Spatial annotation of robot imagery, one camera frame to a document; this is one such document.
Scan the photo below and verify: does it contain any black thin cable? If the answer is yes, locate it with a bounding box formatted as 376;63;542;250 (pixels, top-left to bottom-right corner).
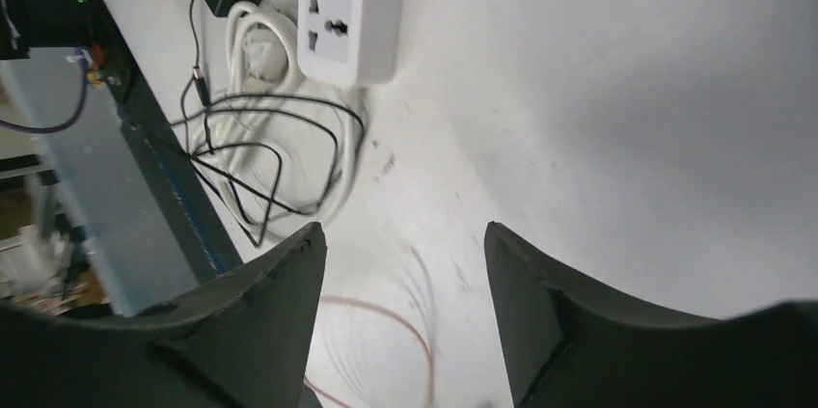
169;0;367;250

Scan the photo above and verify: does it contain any white orange strip cord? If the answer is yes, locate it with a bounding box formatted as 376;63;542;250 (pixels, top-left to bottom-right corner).
191;1;370;228

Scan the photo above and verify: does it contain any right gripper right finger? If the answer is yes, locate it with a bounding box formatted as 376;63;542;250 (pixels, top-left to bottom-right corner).
484;222;817;407

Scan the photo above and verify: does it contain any white USB power strip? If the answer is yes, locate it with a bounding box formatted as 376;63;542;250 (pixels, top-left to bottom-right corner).
297;0;403;87

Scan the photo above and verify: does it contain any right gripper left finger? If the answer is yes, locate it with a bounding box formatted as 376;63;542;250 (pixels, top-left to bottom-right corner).
1;223;327;407

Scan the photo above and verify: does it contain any pink thin charging cable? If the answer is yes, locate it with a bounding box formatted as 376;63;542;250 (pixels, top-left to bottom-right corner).
303;294;437;408

